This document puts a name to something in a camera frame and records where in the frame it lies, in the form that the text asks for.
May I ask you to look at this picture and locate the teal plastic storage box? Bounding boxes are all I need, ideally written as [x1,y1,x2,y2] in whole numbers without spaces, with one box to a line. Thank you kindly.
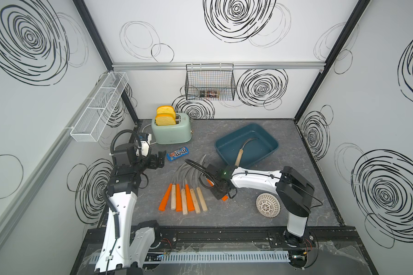
[215,123,279,168]

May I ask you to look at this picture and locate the white wire wall shelf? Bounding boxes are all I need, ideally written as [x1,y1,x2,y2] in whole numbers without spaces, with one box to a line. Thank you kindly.
[70,71,128,142]

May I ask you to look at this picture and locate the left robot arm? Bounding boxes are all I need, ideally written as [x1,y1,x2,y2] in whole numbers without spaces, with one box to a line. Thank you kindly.
[95,129,165,275]

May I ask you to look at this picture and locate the grey slotted cable duct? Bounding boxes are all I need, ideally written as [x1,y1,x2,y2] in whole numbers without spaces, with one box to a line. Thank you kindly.
[145,251,290,264]

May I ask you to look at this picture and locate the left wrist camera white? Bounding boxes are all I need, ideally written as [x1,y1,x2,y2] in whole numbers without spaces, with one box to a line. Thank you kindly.
[138,132,152,157]

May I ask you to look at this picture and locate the front toast slice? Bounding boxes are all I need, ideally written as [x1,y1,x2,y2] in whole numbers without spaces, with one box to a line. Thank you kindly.
[155,113,176,126]

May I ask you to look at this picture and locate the toast slice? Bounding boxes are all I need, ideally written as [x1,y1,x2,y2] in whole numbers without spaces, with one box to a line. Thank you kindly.
[156,105,176,119]
[155,113,176,126]

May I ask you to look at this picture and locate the wooden handled sickle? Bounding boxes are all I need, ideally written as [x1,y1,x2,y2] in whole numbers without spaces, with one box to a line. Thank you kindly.
[235,137,258,167]

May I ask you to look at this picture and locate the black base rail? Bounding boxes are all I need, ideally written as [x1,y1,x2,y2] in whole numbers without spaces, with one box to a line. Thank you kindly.
[85,225,360,249]

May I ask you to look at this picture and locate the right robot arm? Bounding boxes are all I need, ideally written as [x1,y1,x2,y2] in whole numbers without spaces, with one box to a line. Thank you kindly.
[201,165,315,246]

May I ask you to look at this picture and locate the orange handled sickle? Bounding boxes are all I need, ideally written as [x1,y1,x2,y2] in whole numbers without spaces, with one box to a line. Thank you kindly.
[207,179,228,201]

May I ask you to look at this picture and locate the rear toast slice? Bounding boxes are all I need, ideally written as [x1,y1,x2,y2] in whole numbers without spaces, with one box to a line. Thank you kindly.
[156,105,176,119]

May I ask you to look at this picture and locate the white round strainer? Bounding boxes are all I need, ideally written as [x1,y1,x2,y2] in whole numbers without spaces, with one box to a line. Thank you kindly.
[256,193,281,218]

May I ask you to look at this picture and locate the orange sickle far left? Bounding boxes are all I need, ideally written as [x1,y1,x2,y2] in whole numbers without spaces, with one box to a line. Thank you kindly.
[158,183,173,212]

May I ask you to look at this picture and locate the blue candy packet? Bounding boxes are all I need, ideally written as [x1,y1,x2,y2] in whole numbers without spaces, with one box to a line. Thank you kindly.
[166,147,189,162]

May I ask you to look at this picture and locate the jar in wire basket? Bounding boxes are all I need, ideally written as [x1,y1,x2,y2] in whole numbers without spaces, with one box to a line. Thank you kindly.
[199,90,220,99]

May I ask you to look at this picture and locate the mint green toaster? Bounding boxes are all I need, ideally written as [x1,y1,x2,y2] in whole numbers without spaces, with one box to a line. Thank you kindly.
[151,113,192,145]

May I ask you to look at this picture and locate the black wire wall basket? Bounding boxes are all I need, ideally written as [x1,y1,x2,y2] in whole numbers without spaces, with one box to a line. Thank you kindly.
[184,63,236,101]

